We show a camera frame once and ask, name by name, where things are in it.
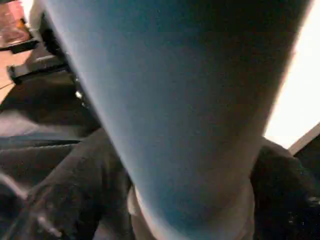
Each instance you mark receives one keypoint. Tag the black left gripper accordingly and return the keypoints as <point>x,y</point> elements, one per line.
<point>42,50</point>

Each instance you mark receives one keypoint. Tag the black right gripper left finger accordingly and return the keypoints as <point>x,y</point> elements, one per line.
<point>80,195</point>

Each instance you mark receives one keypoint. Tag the black plastic mat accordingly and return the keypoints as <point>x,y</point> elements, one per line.
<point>40,125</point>

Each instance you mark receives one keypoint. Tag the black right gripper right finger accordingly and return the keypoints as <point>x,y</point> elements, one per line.
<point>285,200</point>

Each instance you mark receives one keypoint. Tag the white plastic table leg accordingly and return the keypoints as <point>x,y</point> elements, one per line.
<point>190,100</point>

